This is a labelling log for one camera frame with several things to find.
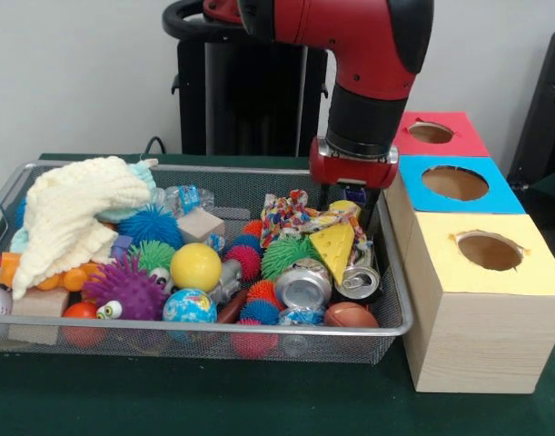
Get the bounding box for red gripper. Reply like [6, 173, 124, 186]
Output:
[308, 137, 401, 237]

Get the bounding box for light blue waffle cloth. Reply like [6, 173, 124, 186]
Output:
[8, 158, 159, 254]

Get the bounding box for cream waffle cloth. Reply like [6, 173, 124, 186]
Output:
[11, 155, 152, 301]

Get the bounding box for silver mesh bin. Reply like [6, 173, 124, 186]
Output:
[0, 161, 415, 367]

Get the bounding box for wooden box with three holes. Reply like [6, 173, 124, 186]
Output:
[381, 111, 555, 394]

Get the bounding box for yellow cheese wedge toy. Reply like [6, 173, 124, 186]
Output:
[309, 225, 356, 286]

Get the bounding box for green spiky ball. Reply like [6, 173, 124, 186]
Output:
[261, 235, 323, 281]

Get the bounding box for crushed silver can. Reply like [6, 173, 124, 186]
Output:
[274, 261, 335, 310]

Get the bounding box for brown toy football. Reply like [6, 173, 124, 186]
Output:
[322, 302, 381, 329]

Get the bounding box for yellow smiley ball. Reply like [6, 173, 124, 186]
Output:
[170, 243, 223, 292]

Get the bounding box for globe print ball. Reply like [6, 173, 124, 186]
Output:
[162, 288, 218, 323]

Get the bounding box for black upright panel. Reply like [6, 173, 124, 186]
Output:
[507, 29, 555, 185]

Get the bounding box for purple spiky monster toy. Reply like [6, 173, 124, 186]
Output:
[81, 253, 170, 322]

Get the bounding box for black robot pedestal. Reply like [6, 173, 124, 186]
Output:
[162, 0, 352, 158]

